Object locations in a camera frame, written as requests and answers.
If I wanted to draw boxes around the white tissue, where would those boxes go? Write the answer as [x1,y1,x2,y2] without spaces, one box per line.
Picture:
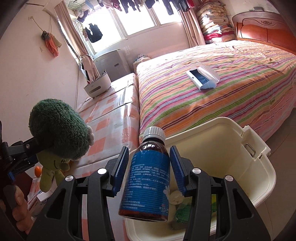
[168,190,185,205]

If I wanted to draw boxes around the brown syrup bottle blue label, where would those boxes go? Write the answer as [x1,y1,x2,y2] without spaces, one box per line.
[118,126,170,222]

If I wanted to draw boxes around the white red medicine box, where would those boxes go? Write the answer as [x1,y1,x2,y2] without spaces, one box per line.
[28,178,57,218]

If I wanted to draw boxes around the green broccoli plush toy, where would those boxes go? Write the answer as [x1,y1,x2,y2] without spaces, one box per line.
[29,98,94,192]

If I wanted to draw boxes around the cream plastic trash bin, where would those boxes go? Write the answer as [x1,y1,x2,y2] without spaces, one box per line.
[125,117,276,240]

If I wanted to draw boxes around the person's left hand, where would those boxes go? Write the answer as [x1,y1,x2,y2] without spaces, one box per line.
[1,185,33,236]

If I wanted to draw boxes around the orange checkered tablecloth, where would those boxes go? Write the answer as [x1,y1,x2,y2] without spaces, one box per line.
[25,72,142,241]

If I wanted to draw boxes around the white desk organizer box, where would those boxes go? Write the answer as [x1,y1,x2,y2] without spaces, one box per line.
[84,73,111,98]

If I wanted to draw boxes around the beige left curtain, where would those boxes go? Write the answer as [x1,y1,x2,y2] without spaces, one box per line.
[55,1,100,82]

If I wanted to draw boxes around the beige curtain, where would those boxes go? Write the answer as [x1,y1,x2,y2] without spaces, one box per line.
[179,9,206,48]
[55,1,100,82]

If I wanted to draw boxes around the grey air cooler appliance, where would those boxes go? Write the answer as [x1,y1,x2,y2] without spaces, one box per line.
[94,49,132,82]

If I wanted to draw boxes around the striped colourful bedspread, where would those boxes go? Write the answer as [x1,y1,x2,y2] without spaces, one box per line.
[137,40,295,140]

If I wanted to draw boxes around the floral covered stool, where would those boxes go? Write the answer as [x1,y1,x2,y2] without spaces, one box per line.
[133,54,151,73]

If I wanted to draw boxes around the beige right curtain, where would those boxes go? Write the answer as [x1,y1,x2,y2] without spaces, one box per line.
[179,9,206,48]

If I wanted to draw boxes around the dark vest hanging at window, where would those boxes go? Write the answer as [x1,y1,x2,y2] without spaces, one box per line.
[85,24,103,43]

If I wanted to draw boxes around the stack of folded quilts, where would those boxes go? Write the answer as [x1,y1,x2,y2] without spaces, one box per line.
[196,1,236,44]

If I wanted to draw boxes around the hanging clothes on line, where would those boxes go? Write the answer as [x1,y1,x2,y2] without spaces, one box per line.
[97,0,195,15]

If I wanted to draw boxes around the wooden headboard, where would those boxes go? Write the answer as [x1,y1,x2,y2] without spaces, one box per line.
[232,11,295,54]

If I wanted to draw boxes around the orange cloth on wall hook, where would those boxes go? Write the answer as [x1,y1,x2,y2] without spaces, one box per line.
[41,31,62,57]

